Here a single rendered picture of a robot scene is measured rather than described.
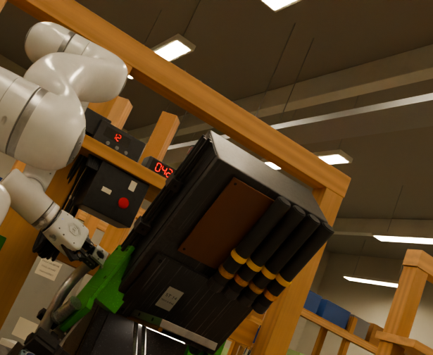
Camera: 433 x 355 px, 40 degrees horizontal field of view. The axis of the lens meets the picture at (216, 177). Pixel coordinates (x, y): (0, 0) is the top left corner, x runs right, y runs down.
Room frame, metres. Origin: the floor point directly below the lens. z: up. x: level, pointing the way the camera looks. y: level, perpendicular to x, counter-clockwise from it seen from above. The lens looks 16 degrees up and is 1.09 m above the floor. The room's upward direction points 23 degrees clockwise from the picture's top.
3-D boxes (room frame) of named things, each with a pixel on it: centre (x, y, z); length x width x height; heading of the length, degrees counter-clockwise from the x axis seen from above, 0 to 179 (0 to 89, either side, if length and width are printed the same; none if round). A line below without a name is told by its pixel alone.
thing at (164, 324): (1.65, -0.01, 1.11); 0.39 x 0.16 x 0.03; 23
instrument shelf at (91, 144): (1.95, 0.20, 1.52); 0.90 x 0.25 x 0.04; 113
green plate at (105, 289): (1.63, 0.14, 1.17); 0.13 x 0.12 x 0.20; 113
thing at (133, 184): (1.86, 0.28, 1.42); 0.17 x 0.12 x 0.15; 113
